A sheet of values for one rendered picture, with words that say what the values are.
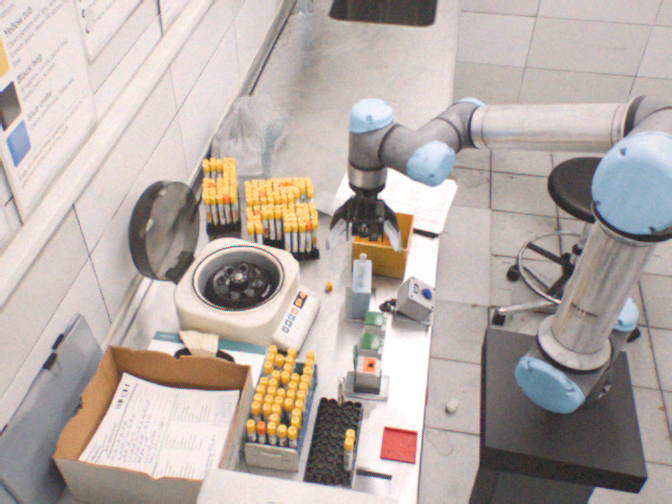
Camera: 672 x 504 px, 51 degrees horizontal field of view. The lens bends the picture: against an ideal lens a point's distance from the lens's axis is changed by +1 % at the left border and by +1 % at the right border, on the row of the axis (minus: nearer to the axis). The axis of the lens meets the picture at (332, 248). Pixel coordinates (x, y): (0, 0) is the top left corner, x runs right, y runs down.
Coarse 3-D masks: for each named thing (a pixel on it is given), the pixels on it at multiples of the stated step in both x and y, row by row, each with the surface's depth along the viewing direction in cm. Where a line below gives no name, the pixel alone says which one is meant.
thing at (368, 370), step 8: (360, 360) 141; (368, 360) 141; (376, 360) 141; (360, 368) 140; (368, 368) 140; (376, 368) 141; (360, 376) 140; (368, 376) 140; (376, 376) 140; (360, 384) 142; (368, 384) 142; (376, 384) 141
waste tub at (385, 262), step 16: (400, 224) 174; (352, 240) 164; (368, 240) 178; (384, 240) 178; (352, 256) 167; (368, 256) 166; (384, 256) 165; (400, 256) 163; (384, 272) 168; (400, 272) 167
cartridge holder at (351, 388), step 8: (352, 376) 146; (384, 376) 146; (352, 384) 145; (384, 384) 145; (344, 392) 143; (352, 392) 143; (360, 392) 143; (368, 392) 143; (376, 392) 142; (384, 392) 143; (384, 400) 143
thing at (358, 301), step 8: (368, 264) 158; (368, 272) 156; (360, 280) 154; (368, 280) 155; (352, 288) 165; (360, 288) 153; (368, 288) 153; (352, 296) 153; (360, 296) 153; (368, 296) 153; (352, 304) 155; (360, 304) 155; (368, 304) 154; (352, 312) 157; (360, 312) 156; (344, 320) 159; (352, 320) 158; (360, 320) 158
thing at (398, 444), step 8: (384, 432) 137; (392, 432) 138; (400, 432) 138; (408, 432) 138; (416, 432) 137; (384, 440) 137; (392, 440) 137; (400, 440) 137; (408, 440) 137; (416, 440) 136; (384, 448) 135; (392, 448) 135; (400, 448) 136; (408, 448) 136; (416, 448) 135; (384, 456) 134; (392, 456) 134; (400, 456) 134; (408, 456) 134; (416, 456) 134
